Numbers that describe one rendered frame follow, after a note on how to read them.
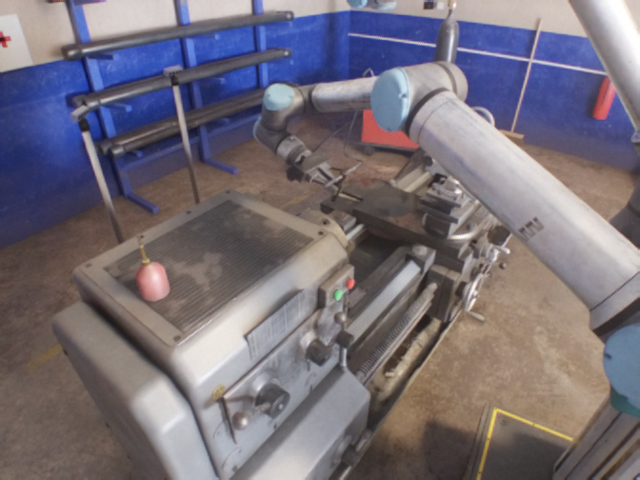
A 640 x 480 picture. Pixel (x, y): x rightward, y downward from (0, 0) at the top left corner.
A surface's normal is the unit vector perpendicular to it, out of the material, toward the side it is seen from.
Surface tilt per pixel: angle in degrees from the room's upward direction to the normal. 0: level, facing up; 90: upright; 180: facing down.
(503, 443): 0
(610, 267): 48
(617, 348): 92
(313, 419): 32
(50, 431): 0
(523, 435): 0
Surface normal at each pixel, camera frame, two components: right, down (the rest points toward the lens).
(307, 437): 0.42, -0.50
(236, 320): 0.56, -0.32
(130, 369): 0.00, -0.81
